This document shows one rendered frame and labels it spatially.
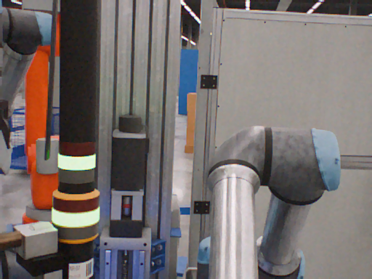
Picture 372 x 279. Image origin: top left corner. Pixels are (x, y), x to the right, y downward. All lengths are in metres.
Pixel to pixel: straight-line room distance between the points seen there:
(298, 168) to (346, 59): 1.61
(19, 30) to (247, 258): 0.69
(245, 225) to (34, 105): 3.86
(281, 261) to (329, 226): 1.42
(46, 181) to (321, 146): 3.65
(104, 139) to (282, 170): 0.58
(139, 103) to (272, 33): 1.18
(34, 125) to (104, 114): 3.28
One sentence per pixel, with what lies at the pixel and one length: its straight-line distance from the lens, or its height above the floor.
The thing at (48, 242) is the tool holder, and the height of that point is 1.54.
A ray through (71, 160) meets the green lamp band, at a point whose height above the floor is 1.61.
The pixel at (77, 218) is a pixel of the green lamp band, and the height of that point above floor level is 1.56.
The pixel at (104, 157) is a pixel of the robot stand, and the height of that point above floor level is 1.45.
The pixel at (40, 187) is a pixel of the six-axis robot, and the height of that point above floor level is 0.60.
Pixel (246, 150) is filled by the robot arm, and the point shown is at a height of 1.56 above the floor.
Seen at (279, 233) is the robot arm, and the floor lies 1.35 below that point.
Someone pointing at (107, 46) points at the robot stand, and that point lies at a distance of 1.27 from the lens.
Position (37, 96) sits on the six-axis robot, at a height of 1.40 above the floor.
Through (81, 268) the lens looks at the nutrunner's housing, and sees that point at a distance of 0.46.
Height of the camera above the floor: 1.70
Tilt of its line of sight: 8 degrees down
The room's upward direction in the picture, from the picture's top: 3 degrees clockwise
